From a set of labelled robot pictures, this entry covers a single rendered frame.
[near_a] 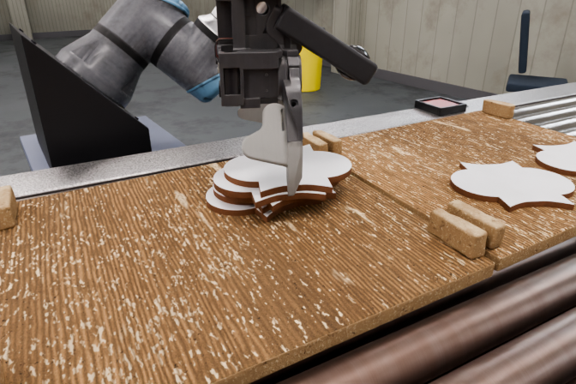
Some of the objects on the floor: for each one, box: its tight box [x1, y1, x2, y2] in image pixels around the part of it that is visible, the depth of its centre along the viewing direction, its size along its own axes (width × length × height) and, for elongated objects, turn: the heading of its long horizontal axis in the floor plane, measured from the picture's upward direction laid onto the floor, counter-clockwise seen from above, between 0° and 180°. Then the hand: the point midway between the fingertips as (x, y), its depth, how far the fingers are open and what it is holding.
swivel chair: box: [506, 9, 568, 93], centre depth 332 cm, size 55×53×95 cm
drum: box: [299, 27, 325, 92], centre depth 494 cm, size 43×44×68 cm
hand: (287, 168), depth 51 cm, fingers open, 14 cm apart
